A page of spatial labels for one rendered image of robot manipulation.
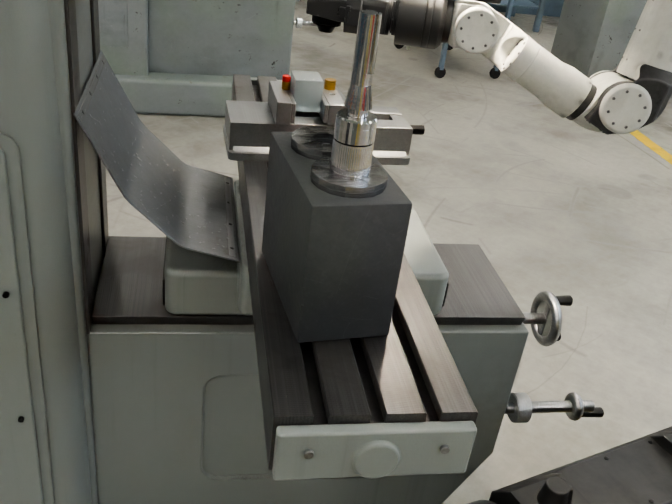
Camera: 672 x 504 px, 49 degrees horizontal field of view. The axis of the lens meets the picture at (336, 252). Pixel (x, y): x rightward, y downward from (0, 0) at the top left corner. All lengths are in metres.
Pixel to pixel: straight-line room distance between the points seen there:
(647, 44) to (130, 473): 1.17
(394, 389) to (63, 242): 0.56
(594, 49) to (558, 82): 4.39
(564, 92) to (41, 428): 1.01
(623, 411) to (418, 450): 1.72
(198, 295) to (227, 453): 0.37
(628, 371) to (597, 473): 1.38
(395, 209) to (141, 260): 0.71
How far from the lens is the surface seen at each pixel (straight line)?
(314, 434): 0.80
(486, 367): 1.44
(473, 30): 1.15
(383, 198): 0.83
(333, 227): 0.81
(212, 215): 1.30
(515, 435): 2.27
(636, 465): 1.40
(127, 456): 1.47
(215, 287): 1.24
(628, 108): 1.22
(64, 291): 1.20
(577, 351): 2.71
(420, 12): 1.17
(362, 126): 0.81
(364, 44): 0.80
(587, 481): 1.33
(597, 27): 5.61
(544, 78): 1.21
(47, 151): 1.09
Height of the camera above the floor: 1.47
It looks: 30 degrees down
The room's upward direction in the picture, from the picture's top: 8 degrees clockwise
